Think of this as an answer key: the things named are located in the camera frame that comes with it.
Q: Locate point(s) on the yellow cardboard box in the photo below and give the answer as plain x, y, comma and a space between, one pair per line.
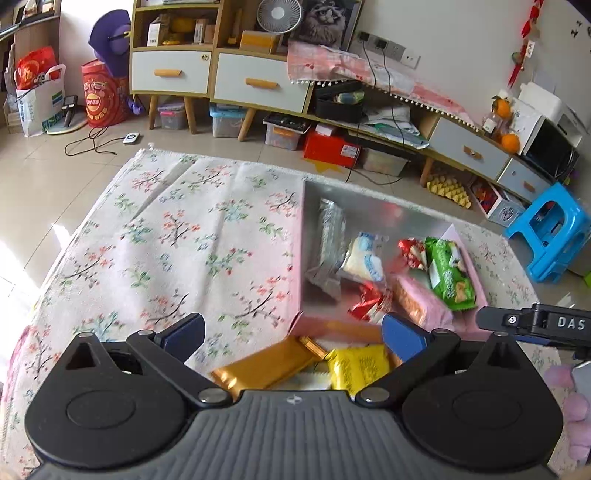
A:
258, 41

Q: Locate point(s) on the framed cat picture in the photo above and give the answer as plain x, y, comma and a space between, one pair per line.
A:
330, 23

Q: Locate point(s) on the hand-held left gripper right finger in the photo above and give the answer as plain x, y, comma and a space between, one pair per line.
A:
404, 337

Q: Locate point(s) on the white printed toy box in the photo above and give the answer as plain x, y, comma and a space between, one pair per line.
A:
501, 203

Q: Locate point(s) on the white wall socket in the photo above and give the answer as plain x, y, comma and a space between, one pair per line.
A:
388, 48

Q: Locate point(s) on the white appliance box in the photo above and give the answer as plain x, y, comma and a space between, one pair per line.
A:
551, 106

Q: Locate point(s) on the pink snack packet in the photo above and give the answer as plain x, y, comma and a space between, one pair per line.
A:
422, 302

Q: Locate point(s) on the cream bread clear packet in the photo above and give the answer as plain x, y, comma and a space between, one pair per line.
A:
330, 240
364, 258

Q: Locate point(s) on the golden brown snack packet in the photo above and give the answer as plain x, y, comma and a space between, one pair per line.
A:
268, 369

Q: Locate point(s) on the red round gift bag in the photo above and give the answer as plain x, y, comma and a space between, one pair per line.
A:
104, 97

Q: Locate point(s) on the white paper bag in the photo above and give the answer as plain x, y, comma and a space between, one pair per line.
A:
37, 101

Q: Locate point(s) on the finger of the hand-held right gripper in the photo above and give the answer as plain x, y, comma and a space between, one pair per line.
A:
501, 318
545, 339

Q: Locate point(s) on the wooden shelf cabinet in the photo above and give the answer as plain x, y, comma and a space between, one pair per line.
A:
194, 46

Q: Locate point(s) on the yellow snack packet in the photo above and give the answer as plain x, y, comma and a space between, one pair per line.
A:
364, 369

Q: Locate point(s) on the red hanging decoration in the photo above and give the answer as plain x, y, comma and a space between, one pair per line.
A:
526, 37

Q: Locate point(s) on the white desk fan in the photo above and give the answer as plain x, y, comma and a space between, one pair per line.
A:
278, 18

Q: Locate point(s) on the red snack packet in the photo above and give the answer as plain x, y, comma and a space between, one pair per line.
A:
412, 253
369, 302

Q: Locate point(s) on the green chips packet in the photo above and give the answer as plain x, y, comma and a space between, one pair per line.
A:
450, 274

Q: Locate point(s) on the black floor stand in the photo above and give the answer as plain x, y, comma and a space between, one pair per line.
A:
70, 110

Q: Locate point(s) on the floral mat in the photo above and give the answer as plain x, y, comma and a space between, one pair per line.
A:
184, 240

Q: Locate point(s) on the pink cardboard box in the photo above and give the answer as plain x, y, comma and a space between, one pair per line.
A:
392, 217

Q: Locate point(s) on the purple folded item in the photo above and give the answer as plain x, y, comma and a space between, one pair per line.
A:
111, 41

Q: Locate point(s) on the black microwave oven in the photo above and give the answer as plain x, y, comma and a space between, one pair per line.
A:
549, 150

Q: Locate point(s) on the blue lid storage bin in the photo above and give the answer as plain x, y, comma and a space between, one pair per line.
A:
227, 122

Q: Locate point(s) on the blue plastic stool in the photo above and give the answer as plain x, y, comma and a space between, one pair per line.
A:
549, 230

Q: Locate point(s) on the clear storage bin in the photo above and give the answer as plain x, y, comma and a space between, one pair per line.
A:
385, 161
171, 115
286, 133

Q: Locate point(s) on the wooden low cabinet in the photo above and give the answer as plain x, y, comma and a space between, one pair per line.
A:
461, 138

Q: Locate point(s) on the yellow egg tray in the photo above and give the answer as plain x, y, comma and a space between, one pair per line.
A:
448, 190

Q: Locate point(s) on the red cardboard box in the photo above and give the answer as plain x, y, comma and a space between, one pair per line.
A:
332, 150

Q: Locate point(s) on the pile of papers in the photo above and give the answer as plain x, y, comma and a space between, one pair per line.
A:
395, 124

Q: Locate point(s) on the white round floor charger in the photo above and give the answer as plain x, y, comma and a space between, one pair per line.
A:
131, 138

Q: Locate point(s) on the black bag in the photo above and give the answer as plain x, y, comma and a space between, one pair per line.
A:
339, 104

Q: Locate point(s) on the pink floral cloth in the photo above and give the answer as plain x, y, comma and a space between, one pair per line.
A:
369, 74

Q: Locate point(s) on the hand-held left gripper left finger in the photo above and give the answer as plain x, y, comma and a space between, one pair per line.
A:
182, 339

